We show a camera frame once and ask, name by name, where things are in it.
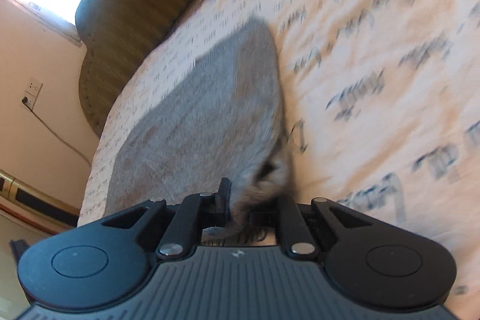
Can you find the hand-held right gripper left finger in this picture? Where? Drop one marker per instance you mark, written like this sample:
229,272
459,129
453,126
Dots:
224,203

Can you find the white wall socket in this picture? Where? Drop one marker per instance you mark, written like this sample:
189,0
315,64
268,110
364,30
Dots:
27,101
33,85

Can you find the grey sweater with navy sleeves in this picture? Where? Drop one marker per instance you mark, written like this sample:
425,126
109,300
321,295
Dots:
202,110

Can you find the gold trimmed dark furniture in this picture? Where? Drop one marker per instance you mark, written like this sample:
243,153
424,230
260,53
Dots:
26,194

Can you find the white script printed bedsheet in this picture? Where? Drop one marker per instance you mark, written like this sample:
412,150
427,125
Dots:
375,80

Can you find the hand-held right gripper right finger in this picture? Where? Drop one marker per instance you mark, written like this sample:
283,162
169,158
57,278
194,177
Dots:
290,226

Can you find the olive green padded headboard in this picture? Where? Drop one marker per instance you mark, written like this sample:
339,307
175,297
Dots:
142,5

